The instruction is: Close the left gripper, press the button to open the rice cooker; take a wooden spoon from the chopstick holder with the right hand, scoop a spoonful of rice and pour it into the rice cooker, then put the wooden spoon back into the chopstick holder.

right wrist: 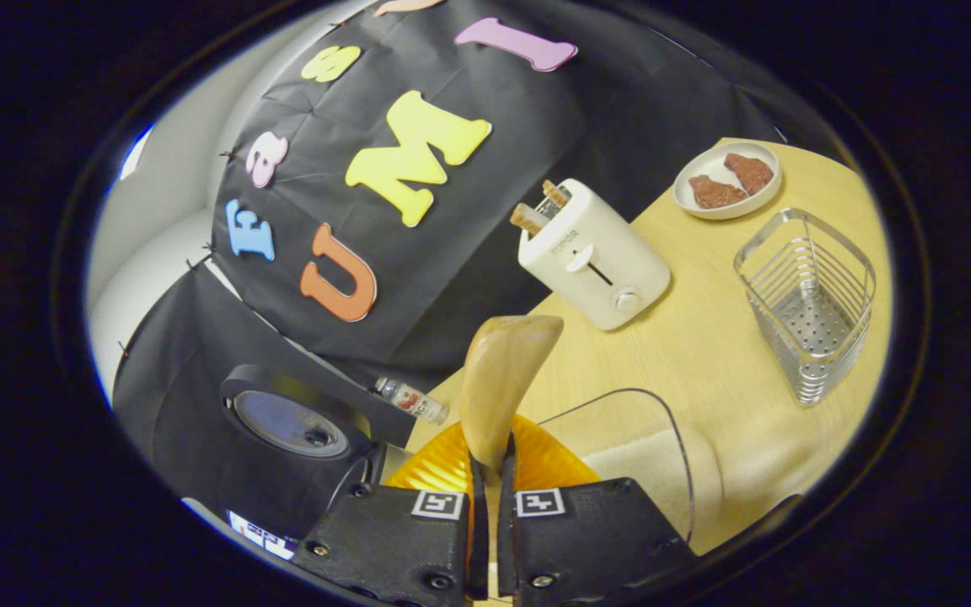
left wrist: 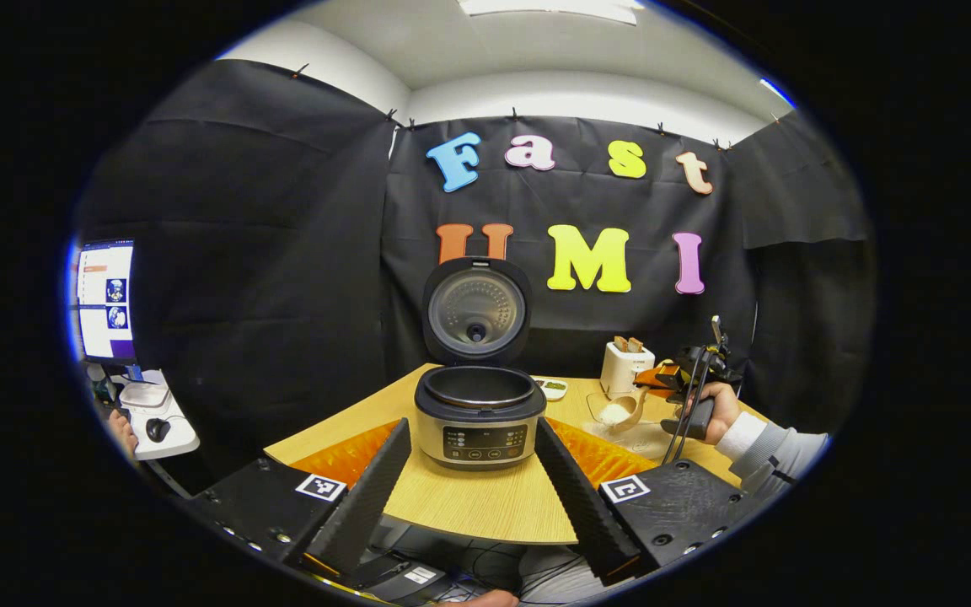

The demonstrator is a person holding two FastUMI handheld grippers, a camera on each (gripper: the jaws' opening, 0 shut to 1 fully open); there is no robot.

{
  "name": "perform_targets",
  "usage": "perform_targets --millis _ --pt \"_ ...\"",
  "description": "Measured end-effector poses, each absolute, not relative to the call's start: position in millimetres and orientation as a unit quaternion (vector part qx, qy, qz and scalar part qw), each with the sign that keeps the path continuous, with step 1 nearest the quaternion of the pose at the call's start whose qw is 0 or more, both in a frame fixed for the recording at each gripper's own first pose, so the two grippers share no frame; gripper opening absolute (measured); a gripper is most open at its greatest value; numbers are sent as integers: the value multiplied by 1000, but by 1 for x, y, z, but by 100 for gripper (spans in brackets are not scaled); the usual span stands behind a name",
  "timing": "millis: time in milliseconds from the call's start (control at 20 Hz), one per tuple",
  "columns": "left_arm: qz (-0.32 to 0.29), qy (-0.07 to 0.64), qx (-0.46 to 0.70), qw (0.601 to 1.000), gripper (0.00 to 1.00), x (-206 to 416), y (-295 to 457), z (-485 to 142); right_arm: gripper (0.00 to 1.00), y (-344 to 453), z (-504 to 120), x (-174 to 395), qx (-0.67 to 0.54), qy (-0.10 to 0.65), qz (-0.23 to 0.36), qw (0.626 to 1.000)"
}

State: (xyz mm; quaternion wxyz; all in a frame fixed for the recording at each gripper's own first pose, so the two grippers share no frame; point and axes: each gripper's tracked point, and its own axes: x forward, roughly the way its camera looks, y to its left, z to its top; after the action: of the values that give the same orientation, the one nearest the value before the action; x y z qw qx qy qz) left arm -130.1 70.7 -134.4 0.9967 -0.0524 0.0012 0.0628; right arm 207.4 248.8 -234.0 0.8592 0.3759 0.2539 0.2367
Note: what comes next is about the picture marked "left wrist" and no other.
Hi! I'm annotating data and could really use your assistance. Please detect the large ceiling light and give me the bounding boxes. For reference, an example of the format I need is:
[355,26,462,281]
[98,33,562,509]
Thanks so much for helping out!
[459,0,646,26]

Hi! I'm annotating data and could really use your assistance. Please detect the black backdrop cloth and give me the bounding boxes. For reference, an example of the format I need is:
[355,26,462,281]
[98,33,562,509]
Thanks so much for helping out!
[72,59,878,490]

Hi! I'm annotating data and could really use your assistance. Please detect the computer monitor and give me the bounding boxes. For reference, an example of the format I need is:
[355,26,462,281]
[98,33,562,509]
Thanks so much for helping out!
[74,239,137,365]

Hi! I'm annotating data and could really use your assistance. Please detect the white toaster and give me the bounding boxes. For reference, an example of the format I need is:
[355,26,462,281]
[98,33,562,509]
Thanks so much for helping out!
[601,342,657,400]

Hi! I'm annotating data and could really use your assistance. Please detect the person's grey trousers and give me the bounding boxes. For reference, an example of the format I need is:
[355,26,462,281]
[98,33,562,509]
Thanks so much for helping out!
[519,544,614,604]

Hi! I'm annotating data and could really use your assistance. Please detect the black box with white label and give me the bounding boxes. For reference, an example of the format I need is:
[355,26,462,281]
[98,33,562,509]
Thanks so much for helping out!
[351,551,454,604]

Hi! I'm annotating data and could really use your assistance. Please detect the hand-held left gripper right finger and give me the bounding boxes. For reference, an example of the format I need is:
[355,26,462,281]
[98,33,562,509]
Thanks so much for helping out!
[534,416,778,584]

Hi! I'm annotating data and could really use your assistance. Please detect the white side desk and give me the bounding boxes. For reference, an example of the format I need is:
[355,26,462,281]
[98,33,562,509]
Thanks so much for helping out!
[118,381,201,461]

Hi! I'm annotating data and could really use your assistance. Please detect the silver black rice cooker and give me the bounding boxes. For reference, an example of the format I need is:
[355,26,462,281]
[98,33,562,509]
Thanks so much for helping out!
[414,256,548,471]

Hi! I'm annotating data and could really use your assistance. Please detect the wooden spoon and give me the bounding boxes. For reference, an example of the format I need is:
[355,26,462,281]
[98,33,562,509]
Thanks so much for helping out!
[599,386,652,436]

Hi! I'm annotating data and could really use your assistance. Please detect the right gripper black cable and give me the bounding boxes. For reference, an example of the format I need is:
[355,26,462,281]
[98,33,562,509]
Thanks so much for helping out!
[663,346,716,466]

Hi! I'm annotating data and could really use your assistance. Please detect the clear rice container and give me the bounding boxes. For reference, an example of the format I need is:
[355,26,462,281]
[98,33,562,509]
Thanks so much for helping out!
[585,389,673,461]

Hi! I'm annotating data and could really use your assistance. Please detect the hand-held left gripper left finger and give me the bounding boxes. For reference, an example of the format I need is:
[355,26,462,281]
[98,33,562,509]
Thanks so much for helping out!
[186,417,413,579]

